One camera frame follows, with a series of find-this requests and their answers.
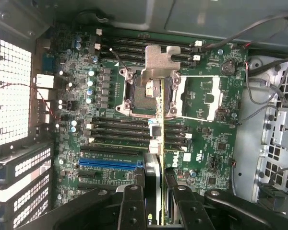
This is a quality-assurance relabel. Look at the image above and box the silver coin battery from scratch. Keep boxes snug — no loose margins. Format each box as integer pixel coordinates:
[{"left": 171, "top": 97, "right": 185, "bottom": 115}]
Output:
[{"left": 220, "top": 59, "right": 237, "bottom": 75}]

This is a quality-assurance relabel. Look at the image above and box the blue expansion slot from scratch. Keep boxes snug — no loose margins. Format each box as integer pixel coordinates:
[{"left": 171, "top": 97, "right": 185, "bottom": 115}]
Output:
[{"left": 78, "top": 157, "right": 144, "bottom": 171}]

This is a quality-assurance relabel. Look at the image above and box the open black PC case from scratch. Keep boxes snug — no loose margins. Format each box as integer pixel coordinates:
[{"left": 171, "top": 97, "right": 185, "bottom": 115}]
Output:
[{"left": 0, "top": 0, "right": 288, "bottom": 230}]

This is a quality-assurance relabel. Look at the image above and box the silver perforated drive cage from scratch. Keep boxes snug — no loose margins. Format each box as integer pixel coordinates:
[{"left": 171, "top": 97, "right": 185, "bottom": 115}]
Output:
[{"left": 235, "top": 54, "right": 288, "bottom": 218}]

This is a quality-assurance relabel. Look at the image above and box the black looped wire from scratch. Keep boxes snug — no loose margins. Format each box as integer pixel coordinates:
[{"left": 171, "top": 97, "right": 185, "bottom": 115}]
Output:
[{"left": 201, "top": 11, "right": 288, "bottom": 50}]

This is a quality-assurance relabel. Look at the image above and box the thin socket locking lever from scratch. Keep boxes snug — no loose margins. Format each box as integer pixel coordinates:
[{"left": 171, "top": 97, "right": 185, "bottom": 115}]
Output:
[{"left": 109, "top": 47, "right": 129, "bottom": 71}]

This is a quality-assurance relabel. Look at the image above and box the long black expansion slot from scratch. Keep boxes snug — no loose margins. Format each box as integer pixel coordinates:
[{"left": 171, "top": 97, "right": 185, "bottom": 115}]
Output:
[{"left": 80, "top": 144, "right": 140, "bottom": 157}]

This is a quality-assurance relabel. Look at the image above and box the CPU socket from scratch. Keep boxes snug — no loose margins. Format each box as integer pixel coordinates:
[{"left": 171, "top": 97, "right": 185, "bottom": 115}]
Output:
[{"left": 115, "top": 65, "right": 182, "bottom": 118}]

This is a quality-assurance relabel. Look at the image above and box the short black expansion slot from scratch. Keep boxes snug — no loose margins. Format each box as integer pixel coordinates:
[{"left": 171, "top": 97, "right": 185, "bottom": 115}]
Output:
[{"left": 77, "top": 170, "right": 97, "bottom": 180}]

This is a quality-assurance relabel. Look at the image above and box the black RAM slot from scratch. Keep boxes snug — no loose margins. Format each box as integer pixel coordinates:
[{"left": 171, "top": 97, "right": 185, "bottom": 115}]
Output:
[
  {"left": 99, "top": 56, "right": 200, "bottom": 67},
  {"left": 100, "top": 41, "right": 202, "bottom": 50},
  {"left": 86, "top": 123, "right": 188, "bottom": 131},
  {"left": 99, "top": 49, "right": 195, "bottom": 57},
  {"left": 88, "top": 130, "right": 193, "bottom": 139},
  {"left": 102, "top": 33, "right": 195, "bottom": 41},
  {"left": 91, "top": 116, "right": 188, "bottom": 124}
]

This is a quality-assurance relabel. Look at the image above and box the thin red black wire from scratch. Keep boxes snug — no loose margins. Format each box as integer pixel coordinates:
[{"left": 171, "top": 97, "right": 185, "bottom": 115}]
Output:
[{"left": 0, "top": 82, "right": 62, "bottom": 120}]

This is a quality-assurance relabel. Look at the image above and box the green Dell motherboard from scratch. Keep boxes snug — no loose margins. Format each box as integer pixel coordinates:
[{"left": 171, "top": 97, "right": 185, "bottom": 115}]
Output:
[{"left": 51, "top": 25, "right": 250, "bottom": 210}]

